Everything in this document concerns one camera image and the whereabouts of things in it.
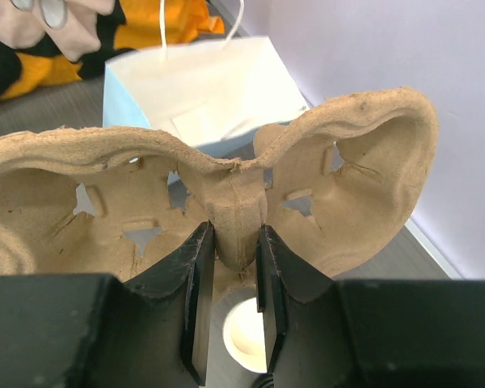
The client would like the brown pulp cup carrier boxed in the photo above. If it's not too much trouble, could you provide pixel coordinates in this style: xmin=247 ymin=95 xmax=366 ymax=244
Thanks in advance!
xmin=0 ymin=87 xmax=439 ymax=286

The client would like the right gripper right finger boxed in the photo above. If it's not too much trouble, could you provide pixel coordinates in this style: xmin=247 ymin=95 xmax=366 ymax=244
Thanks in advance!
xmin=255 ymin=225 xmax=331 ymax=373

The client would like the white blue paper bag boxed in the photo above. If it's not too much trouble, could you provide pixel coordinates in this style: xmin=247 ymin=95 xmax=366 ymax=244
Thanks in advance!
xmin=103 ymin=2 xmax=309 ymax=157

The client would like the orange printed shirt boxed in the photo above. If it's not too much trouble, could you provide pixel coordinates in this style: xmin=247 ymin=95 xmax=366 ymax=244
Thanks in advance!
xmin=0 ymin=0 xmax=225 ymax=101

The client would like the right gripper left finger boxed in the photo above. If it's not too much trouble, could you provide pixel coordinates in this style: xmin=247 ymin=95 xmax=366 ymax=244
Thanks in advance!
xmin=124 ymin=221 xmax=215 ymax=386

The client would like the stack of paper cups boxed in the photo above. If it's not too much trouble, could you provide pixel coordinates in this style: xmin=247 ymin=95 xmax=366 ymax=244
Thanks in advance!
xmin=222 ymin=297 xmax=267 ymax=373

